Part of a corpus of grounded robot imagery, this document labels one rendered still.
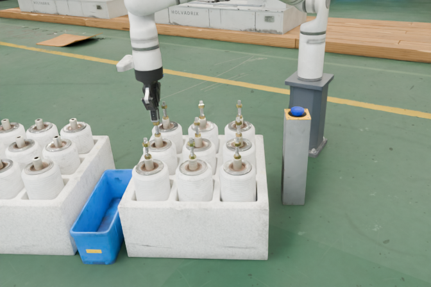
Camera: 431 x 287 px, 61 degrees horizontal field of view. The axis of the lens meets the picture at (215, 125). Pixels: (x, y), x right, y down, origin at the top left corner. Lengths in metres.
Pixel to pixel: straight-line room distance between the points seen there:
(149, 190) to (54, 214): 0.27
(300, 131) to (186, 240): 0.45
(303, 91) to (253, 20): 1.80
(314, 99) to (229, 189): 0.59
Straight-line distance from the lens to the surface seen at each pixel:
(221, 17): 3.29
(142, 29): 0.95
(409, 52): 2.78
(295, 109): 1.10
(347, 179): 1.41
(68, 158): 1.19
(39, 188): 1.10
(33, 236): 1.18
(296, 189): 1.22
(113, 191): 1.32
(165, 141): 1.11
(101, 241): 1.06
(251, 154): 1.05
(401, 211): 1.32
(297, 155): 1.15
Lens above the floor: 0.79
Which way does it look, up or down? 27 degrees down
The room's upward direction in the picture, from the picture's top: 3 degrees counter-clockwise
